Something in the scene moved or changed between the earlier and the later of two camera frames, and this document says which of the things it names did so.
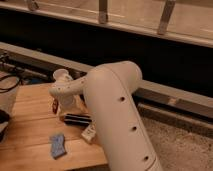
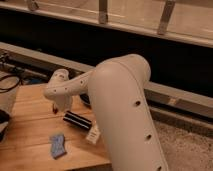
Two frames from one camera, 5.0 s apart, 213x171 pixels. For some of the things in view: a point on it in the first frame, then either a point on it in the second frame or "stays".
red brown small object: (55, 105) stays
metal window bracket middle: (103, 11) stays
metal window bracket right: (165, 17) stays
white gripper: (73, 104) -> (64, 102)
